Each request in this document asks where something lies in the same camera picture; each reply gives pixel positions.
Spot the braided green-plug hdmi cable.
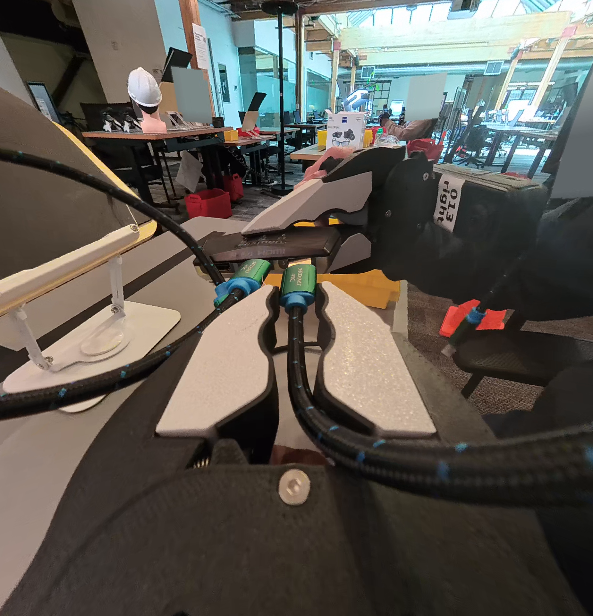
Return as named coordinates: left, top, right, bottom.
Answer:
left=278, top=248, right=593, bottom=508
left=0, top=147, right=273, bottom=424

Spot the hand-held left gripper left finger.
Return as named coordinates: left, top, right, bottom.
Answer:
left=155, top=284, right=281, bottom=439

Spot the black Fosmon HDMI switch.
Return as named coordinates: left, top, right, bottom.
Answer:
left=193, top=226, right=343, bottom=275

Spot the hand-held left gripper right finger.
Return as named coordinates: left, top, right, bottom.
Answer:
left=315, top=281, right=437, bottom=439

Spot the person's right hand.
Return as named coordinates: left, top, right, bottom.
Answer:
left=302, top=146, right=357, bottom=188

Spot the pink mannequin head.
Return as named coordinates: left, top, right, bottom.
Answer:
left=140, top=103, right=168, bottom=134

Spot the wood-edged table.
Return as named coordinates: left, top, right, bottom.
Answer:
left=82, top=126, right=234, bottom=203
left=291, top=142, right=335, bottom=162

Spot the wooden post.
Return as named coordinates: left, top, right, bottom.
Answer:
left=178, top=0, right=215, bottom=118

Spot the white tablet stand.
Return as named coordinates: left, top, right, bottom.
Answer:
left=0, top=82, right=157, bottom=323

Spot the yellow plastic bin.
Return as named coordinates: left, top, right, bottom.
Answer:
left=294, top=219, right=402, bottom=310

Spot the white printed carton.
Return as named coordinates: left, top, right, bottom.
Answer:
left=325, top=110, right=369, bottom=150

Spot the white hard hat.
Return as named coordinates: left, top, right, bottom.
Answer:
left=127, top=67, right=163, bottom=107

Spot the white paper sheet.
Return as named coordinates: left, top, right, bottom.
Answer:
left=175, top=150, right=204, bottom=192

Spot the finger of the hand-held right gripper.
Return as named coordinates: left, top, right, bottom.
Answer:
left=327, top=232, right=374, bottom=273
left=241, top=171, right=374, bottom=237

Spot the person's dark top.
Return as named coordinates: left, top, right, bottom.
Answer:
left=484, top=358, right=593, bottom=616

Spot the black red office chair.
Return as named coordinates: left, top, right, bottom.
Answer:
left=407, top=139, right=444, bottom=164

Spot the orange traffic cone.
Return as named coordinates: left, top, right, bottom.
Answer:
left=440, top=299, right=508, bottom=338

